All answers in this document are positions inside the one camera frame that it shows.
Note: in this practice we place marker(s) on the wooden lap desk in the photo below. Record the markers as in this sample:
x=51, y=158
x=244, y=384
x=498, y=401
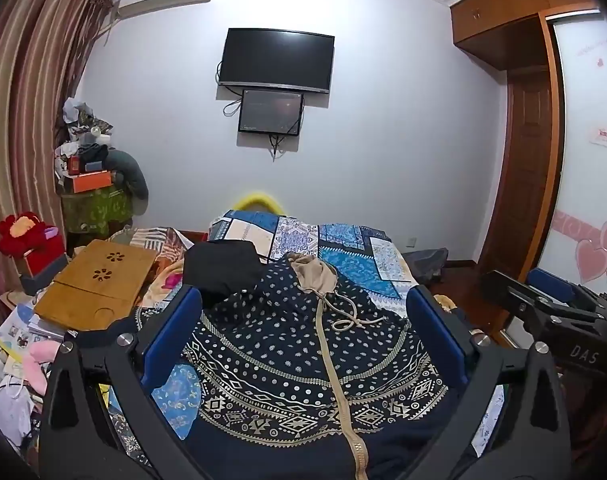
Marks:
x=95, y=285

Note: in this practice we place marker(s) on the striped brown curtain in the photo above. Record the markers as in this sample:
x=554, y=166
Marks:
x=28, y=110

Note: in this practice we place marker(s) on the wooden overhead cabinet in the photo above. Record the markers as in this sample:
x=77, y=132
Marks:
x=508, y=20

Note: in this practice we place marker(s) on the wooden wardrobe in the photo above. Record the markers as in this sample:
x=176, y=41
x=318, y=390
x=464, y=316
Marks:
x=526, y=170

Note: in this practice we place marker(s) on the white wall socket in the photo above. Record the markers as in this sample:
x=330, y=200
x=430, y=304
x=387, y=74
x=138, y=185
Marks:
x=411, y=241

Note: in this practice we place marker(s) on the pile of mixed clutter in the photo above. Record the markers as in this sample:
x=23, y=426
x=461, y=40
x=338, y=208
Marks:
x=83, y=135

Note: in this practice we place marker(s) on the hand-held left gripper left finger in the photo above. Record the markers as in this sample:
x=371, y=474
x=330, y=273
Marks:
x=171, y=342

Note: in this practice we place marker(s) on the orange box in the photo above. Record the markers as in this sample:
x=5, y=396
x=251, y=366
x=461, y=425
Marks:
x=93, y=181

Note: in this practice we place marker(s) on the large black wall television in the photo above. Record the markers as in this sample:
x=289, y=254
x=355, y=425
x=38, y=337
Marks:
x=276, y=60

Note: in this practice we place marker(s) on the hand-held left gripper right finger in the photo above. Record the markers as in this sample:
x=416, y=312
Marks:
x=436, y=332

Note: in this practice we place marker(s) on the blue patchwork bedsheet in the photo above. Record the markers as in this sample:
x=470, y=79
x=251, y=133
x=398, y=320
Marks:
x=353, y=255

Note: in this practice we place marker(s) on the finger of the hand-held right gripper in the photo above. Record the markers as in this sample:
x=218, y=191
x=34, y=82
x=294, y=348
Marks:
x=548, y=282
x=513, y=291

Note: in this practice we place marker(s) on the red box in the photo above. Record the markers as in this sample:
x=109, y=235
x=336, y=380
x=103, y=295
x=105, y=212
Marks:
x=45, y=255

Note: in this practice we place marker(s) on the pink plush toy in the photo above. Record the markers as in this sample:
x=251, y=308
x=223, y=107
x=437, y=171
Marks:
x=40, y=360

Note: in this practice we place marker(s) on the red plush flower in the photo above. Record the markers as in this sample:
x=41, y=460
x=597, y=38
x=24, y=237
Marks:
x=15, y=232

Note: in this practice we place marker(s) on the colourful printed blanket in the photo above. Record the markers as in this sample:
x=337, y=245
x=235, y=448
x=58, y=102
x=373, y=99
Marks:
x=158, y=260

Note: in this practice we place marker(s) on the dark cloth on floor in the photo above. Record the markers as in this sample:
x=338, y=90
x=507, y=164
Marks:
x=426, y=264

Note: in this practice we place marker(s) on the stack of picture books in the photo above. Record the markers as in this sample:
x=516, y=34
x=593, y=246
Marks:
x=23, y=330

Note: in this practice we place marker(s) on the white bag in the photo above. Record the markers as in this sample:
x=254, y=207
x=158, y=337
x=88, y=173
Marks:
x=8, y=410

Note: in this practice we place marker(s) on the black garment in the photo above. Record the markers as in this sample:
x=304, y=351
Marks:
x=223, y=270

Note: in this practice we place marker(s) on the small red-white door sticker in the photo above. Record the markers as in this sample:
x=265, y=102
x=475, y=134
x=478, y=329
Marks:
x=602, y=135

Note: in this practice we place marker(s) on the small black wall monitor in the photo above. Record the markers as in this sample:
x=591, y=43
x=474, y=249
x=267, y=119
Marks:
x=271, y=112

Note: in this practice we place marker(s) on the navy patterned hooded jacket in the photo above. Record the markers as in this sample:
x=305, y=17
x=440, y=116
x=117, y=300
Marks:
x=283, y=340

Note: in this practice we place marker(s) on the yellow rounded item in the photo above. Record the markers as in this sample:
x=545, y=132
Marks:
x=256, y=200

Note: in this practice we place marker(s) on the white heart-print sliding door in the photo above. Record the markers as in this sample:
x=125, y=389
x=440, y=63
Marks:
x=588, y=200

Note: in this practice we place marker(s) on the grey box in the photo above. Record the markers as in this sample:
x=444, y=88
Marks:
x=43, y=277

